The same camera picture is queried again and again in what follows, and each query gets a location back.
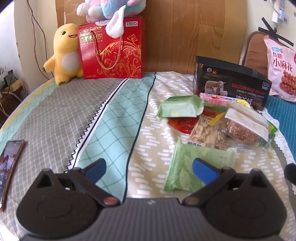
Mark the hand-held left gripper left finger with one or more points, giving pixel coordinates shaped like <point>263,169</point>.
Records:
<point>97,168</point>

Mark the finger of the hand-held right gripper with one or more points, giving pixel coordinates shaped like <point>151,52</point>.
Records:
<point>291,173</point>

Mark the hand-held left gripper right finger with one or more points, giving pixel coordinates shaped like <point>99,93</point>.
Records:
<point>204,170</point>

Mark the green leaf-print packet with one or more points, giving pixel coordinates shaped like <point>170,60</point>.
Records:
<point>185,166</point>

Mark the black cardboard box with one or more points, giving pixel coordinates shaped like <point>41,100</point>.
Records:
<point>231,85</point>

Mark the white printed plastic bag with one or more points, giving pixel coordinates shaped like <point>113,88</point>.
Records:
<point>285,146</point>

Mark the sliced nut packet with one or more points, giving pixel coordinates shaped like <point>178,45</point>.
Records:
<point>205,134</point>

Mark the flat red packet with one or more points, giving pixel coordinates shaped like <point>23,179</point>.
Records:
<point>182,125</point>

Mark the clear brown grain bar packet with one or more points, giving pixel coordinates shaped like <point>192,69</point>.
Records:
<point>242,132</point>

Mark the red orange snack packet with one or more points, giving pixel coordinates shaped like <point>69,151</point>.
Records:
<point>211,114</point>

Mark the blue quilted mat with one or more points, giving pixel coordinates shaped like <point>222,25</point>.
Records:
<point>284,115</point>

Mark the light green wrapped packet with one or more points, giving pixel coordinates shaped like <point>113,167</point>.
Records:
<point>178,107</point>

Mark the patterned bedsheet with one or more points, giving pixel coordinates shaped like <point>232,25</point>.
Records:
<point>57,111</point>

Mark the pink snack packet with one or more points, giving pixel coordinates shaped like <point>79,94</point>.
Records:
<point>215,99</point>

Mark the small yellow packet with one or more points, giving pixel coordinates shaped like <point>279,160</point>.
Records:
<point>243,102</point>

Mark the smartphone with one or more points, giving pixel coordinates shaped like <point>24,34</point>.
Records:
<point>8,166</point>

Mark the large pink snack bag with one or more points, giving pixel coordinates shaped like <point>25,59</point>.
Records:
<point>281,64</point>

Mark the woven basket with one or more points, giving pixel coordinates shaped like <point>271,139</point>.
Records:
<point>11,97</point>

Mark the red gift box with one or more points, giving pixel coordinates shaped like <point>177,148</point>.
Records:
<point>124,53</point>

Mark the yellow plush toy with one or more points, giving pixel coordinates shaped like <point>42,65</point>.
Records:
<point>64,53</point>

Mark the wooden headboard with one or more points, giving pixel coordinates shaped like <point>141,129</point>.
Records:
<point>185,34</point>

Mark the white charger plug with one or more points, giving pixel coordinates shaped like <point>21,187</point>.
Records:
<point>281,17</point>

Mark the pastel plush toy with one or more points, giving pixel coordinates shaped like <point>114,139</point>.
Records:
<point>104,9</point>

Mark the white power strip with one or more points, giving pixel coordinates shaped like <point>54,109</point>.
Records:
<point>278,4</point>

